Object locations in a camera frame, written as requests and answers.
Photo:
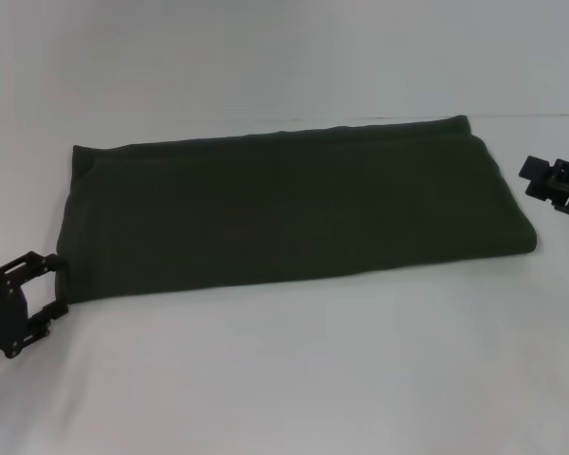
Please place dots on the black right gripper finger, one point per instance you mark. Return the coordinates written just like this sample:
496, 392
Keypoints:
536, 167
559, 196

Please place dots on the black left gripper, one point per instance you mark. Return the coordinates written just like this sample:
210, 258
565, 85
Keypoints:
2, 317

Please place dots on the dark green FREE print t-shirt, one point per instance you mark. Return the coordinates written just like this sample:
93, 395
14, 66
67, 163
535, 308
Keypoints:
289, 213

